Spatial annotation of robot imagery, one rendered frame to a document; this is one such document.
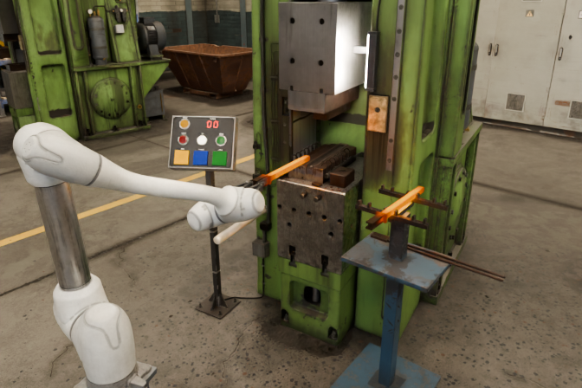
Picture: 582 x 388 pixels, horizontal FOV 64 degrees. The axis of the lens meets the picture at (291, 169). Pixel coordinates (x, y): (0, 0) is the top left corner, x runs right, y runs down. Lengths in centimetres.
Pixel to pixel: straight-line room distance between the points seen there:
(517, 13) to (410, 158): 516
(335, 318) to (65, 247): 148
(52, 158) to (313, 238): 142
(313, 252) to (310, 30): 109
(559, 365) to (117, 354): 220
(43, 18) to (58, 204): 513
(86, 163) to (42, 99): 521
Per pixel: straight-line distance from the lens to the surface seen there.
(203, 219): 164
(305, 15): 221
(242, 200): 154
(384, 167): 233
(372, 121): 226
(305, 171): 236
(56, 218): 161
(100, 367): 166
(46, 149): 137
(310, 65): 222
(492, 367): 281
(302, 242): 246
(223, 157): 243
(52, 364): 291
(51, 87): 666
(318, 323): 269
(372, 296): 268
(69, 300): 173
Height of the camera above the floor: 179
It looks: 20 degrees down
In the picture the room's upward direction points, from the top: straight up
